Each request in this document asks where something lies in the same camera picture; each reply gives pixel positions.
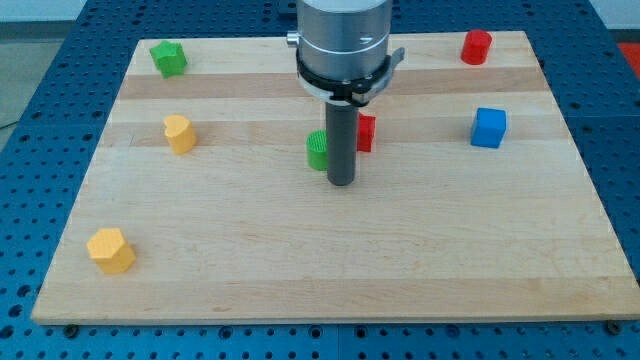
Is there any red cylinder block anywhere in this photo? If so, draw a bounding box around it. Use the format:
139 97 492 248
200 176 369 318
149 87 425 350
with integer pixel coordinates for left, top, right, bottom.
460 29 493 65

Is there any yellow hexagon block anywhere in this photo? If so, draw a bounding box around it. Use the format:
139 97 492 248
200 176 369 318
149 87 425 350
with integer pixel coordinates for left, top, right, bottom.
86 228 137 274

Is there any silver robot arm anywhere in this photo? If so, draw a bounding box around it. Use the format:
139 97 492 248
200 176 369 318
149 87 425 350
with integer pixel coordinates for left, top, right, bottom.
286 0 405 107

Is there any wooden board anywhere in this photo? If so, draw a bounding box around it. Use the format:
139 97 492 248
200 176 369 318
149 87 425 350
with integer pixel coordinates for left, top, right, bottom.
32 31 639 325

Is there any blue cube block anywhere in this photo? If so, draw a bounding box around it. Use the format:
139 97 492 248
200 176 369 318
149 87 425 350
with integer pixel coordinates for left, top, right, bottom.
470 108 507 149

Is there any red square block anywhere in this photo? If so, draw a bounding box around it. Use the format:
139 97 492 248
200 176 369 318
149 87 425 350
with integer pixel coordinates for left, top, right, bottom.
357 113 376 152

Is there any yellow heart block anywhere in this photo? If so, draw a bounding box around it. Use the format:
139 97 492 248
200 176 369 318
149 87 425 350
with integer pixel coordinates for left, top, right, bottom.
163 114 197 155

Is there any green star block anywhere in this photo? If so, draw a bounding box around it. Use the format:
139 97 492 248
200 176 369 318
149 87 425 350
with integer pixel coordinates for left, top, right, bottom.
149 40 188 78

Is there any green cylinder block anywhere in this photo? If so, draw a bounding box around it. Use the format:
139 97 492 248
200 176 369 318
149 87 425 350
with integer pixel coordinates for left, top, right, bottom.
306 130 328 171

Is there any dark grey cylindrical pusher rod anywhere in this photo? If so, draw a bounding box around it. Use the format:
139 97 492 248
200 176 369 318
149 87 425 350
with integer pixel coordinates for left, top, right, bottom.
325 103 358 186

